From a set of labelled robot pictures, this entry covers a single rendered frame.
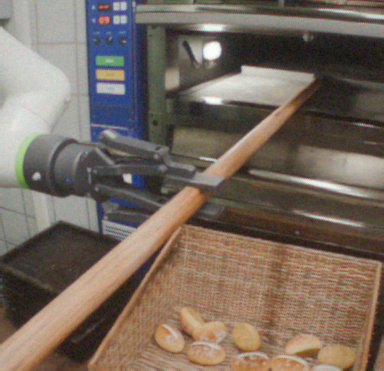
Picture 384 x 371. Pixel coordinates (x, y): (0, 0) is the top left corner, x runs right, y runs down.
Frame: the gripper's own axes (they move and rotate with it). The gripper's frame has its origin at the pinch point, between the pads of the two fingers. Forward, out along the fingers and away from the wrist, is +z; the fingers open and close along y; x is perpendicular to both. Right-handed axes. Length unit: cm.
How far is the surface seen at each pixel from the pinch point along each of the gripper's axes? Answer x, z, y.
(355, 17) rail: -38.5, 14.6, -22.5
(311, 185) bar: -15.8, 12.1, 2.7
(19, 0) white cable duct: -51, -82, -26
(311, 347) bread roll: -38, 15, 55
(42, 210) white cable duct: -51, -80, 43
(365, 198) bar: -15.6, 20.9, 3.1
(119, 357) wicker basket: -14, -26, 53
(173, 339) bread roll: -28, -19, 56
